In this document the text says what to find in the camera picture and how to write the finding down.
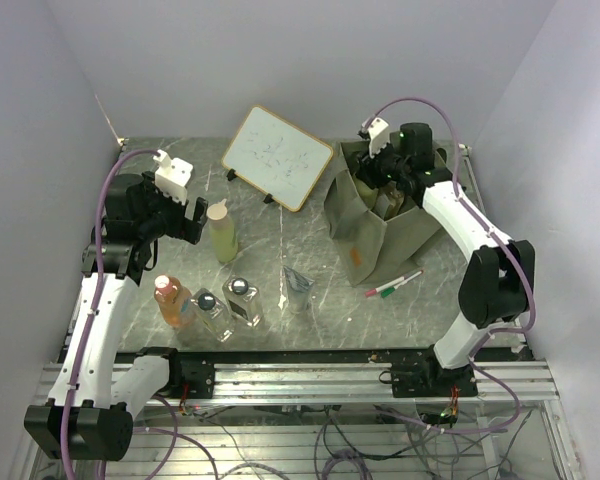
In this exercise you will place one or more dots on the orange bottle pink cap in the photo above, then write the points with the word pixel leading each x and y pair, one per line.
pixel 174 301

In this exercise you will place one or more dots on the red marker pen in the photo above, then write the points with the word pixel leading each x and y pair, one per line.
pixel 393 284

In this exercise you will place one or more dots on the yellow-green pump bottle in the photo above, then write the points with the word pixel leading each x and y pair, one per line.
pixel 366 193

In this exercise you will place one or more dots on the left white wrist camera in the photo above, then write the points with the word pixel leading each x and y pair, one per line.
pixel 172 176

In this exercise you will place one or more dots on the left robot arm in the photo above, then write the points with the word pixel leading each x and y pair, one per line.
pixel 88 414

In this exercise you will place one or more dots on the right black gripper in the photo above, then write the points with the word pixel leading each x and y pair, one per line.
pixel 368 167

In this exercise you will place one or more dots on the aluminium mounting rail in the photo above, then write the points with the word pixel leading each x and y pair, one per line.
pixel 385 376

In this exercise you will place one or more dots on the green bottle beige cap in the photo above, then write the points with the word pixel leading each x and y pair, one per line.
pixel 222 232

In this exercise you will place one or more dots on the green marker pen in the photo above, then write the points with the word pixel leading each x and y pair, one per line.
pixel 395 289

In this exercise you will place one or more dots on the clear square bottle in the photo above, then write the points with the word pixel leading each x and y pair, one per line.
pixel 214 314
pixel 243 300

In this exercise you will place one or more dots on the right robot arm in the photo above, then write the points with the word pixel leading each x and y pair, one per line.
pixel 498 282

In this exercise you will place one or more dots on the amber bottle white cap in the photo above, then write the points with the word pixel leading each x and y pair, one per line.
pixel 388 202

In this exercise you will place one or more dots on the small whiteboard on stand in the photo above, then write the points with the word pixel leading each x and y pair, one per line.
pixel 277 158

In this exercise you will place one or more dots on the olive canvas bag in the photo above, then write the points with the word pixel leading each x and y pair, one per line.
pixel 371 249

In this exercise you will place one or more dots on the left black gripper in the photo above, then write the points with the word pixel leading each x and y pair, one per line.
pixel 184 227

